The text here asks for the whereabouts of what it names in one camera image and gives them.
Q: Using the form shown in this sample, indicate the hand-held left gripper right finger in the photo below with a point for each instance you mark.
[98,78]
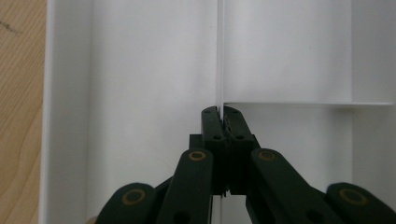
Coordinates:
[239,146]

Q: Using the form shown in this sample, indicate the white divided tray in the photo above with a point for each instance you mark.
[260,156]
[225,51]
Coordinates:
[149,77]

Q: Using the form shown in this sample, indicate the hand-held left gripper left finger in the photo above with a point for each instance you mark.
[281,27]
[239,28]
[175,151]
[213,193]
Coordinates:
[214,143]

